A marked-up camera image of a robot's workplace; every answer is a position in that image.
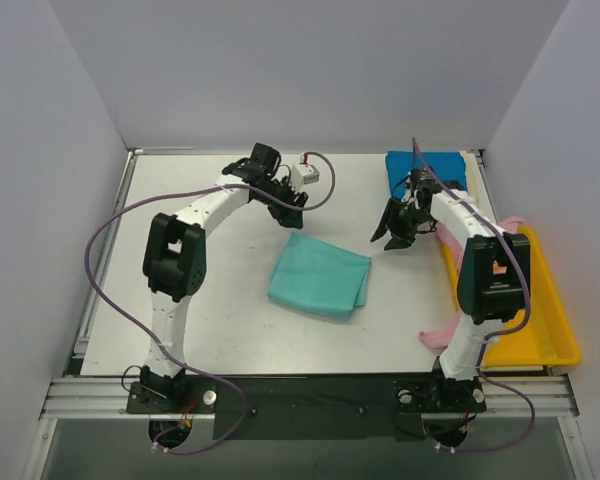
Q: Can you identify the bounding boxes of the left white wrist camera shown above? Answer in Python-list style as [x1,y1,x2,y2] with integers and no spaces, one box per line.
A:
[289,163,320,192]

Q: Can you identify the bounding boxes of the folded blue t-shirt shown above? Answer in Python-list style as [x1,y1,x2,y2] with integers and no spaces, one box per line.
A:
[385,151,467,199]

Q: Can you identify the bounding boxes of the pink t-shirt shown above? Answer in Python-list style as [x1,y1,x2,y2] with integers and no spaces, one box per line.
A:
[418,216,525,349]

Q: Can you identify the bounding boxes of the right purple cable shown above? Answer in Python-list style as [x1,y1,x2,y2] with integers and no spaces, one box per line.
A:
[410,137,536,454]

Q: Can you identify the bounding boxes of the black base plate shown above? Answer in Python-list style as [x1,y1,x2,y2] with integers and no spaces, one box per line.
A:
[125,372,486,445]

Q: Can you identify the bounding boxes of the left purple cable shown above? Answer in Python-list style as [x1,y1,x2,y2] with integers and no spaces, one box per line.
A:
[86,151,337,456]

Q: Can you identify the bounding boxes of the aluminium table frame rail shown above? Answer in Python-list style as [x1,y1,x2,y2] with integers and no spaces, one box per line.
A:
[39,147,580,420]

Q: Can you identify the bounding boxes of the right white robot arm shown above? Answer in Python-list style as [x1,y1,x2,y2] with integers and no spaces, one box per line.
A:
[371,167,531,409]

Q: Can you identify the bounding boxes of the folded cream t-shirt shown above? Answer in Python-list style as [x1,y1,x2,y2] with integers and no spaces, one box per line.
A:
[460,150,480,205]

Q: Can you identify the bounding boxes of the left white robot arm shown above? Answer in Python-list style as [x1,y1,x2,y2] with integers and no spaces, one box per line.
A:
[140,143,319,412]

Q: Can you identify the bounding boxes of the purple cable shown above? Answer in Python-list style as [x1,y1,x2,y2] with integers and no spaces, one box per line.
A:
[410,137,536,454]
[86,151,337,456]

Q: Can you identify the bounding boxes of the teal t-shirt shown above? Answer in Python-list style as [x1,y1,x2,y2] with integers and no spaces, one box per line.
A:
[267,232,372,322]

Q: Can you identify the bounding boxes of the yellow plastic tray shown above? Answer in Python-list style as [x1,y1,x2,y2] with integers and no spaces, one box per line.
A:
[439,224,582,370]

